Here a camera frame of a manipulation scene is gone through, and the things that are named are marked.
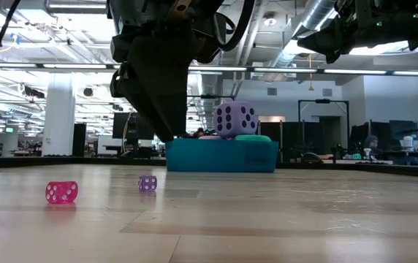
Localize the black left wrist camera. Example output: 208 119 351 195
112 0 175 31

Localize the blue plastic tray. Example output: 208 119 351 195
164 137 279 174

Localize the large purple foam die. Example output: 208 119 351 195
213 101 259 139

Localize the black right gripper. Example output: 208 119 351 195
297 3 418 64

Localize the white cup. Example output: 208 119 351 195
400 135 414 151

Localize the white round pillar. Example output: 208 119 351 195
42 72 77 157

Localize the small pink translucent die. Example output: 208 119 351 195
45 180 79 205

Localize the silver ceiling duct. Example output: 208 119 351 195
271 0 340 69

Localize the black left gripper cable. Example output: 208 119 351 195
214 0 257 53

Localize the large teal foam die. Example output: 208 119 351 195
234 134 272 143

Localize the black partition panel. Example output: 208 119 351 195
259 121 314 164

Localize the small purple translucent die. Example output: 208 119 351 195
138 175 158 193

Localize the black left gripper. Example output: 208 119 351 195
109 0 229 143

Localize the black office monitor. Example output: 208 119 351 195
112 112 156 140

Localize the black tall cabinet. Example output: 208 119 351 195
72 123 87 157

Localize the round ceiling fixture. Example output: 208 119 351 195
263 12 278 27

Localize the black desk monitor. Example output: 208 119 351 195
369 120 391 156
389 119 418 142
350 123 371 159

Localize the black office desk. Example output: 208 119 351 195
373 149 418 166

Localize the white low cabinet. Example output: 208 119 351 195
97 134 124 156

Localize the yellow hanging cord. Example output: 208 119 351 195
307 58 315 91

